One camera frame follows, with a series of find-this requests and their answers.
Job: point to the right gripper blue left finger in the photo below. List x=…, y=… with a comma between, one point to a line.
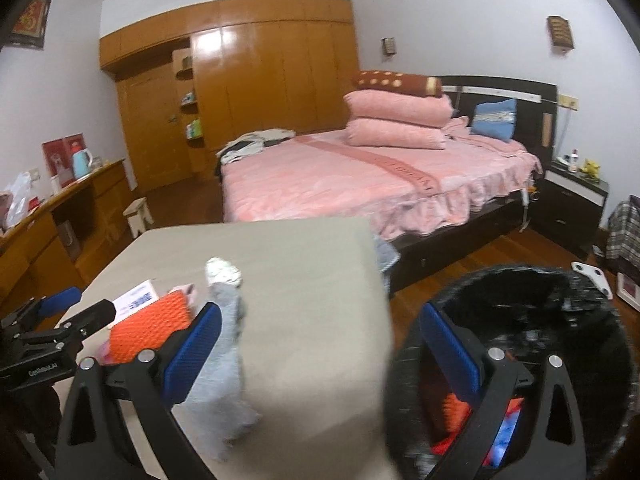
x=94, y=441

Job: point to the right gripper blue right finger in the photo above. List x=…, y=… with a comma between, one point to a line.
x=487, y=379

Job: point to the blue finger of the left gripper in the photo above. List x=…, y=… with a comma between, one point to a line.
x=59, y=302
x=89, y=321

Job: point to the white blue medicine box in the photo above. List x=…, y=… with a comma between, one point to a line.
x=133, y=300

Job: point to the orange foam mesh sleeve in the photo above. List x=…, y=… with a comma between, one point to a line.
x=149, y=328

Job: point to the grey sock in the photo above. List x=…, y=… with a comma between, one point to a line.
x=215, y=414

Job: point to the blue plastic wrapper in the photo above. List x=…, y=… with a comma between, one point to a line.
x=502, y=440

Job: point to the white tissue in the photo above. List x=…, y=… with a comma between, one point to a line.
x=220, y=271

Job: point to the pink sock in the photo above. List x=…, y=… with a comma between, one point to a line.
x=188, y=289

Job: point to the red cloth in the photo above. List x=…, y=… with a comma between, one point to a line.
x=441, y=447

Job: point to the black-lined trash bin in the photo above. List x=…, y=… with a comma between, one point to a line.
x=532, y=313

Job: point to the wooden sideboard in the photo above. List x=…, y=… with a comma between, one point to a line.
x=69, y=240

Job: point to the small white stool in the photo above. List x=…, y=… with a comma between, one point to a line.
x=139, y=217

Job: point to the white plastic bag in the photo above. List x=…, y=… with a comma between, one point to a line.
x=15, y=200

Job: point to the light blue kettle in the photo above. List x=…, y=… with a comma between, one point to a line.
x=82, y=160

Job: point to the white bathroom scale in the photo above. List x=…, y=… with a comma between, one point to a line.
x=596, y=275

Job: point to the pink covered bed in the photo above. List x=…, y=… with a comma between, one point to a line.
x=433, y=207

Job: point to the black nightstand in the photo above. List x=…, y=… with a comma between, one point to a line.
x=568, y=209

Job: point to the plaid bag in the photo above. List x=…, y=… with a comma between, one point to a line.
x=623, y=244

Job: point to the clothes pile on bed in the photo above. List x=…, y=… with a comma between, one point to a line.
x=252, y=143

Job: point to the yellow plush toy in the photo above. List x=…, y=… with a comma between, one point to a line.
x=591, y=170

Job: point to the white lotion bottle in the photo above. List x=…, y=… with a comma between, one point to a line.
x=574, y=159

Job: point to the wooden wardrobe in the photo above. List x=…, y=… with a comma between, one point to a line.
x=190, y=80

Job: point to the blue cushion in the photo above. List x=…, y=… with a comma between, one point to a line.
x=496, y=120

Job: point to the lower pink pillow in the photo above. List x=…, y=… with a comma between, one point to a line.
x=385, y=134

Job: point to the pink pillow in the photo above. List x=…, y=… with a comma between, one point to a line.
x=385, y=134
x=377, y=104

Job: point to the black bed headboard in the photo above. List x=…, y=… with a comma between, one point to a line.
x=531, y=105

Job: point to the upper pink pillow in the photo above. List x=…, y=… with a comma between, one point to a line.
x=377, y=104

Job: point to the brown dotted bolster pillow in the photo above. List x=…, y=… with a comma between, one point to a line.
x=403, y=83

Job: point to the red photo frame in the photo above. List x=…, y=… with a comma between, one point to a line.
x=59, y=158

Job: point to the framed wall picture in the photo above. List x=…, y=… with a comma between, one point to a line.
x=30, y=29

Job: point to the right wall lamp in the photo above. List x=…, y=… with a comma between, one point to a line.
x=560, y=33

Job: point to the wall lamp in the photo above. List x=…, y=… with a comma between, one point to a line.
x=560, y=33
x=389, y=46

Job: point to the left wall lamp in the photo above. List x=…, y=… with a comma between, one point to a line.
x=389, y=46

